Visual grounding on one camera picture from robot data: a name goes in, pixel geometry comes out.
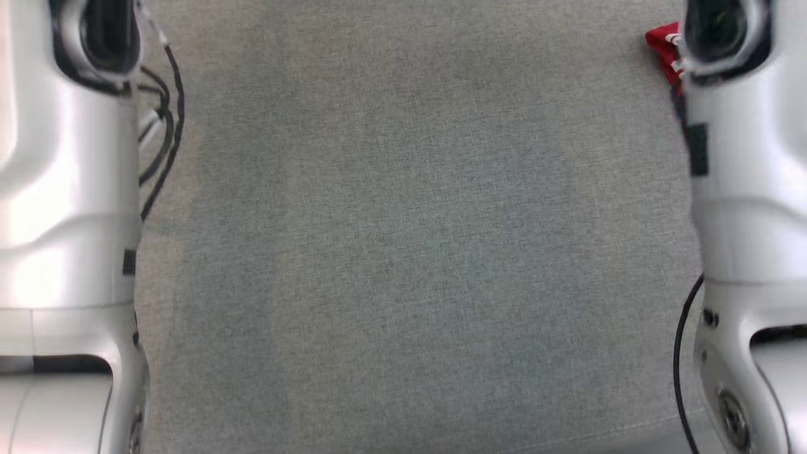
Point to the red basketball jersey white sleeves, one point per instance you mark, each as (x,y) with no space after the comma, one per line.
(662,44)

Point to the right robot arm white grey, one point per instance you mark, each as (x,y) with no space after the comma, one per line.
(756,189)

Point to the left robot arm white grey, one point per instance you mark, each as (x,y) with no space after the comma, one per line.
(63,189)

